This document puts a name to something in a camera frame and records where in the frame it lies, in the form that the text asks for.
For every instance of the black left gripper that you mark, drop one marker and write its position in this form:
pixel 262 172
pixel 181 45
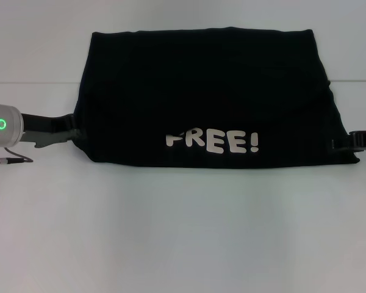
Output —
pixel 45 131

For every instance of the black shirt with white print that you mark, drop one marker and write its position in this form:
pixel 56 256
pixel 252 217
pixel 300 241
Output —
pixel 201 91

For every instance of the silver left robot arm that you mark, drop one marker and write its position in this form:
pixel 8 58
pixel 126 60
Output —
pixel 3 125

